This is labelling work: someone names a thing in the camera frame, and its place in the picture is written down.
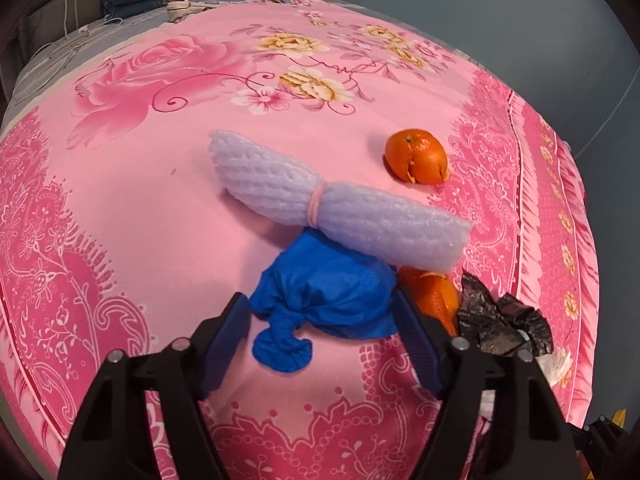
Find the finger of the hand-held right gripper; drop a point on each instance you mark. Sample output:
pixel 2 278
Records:
pixel 602 432

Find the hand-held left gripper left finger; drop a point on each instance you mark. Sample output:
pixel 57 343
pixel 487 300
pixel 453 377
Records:
pixel 225 345

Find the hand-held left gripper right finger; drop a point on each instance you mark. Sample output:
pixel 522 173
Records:
pixel 417 345

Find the torn orange peel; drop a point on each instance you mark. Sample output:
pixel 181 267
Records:
pixel 440 300

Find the white plastic bag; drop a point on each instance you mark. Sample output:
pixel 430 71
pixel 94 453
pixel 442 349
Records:
pixel 557 367

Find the small black plastic bag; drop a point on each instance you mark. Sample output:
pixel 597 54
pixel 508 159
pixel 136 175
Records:
pixel 500 320

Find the blue knotted bag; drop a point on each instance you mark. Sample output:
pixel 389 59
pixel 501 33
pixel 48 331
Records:
pixel 330 295

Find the white foam fruit net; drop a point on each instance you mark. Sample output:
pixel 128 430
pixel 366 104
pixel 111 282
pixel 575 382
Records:
pixel 350 220

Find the round orange peel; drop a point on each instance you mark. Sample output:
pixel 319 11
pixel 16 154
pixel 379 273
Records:
pixel 417 155

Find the pink floral bedsheet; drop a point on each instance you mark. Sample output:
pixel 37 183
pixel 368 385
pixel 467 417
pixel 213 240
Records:
pixel 150 210

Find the grey striped bedsheet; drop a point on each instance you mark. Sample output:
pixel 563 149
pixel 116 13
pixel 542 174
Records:
pixel 60 47

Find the crumpled pale cloth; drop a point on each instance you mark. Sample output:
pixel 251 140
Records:
pixel 187 5

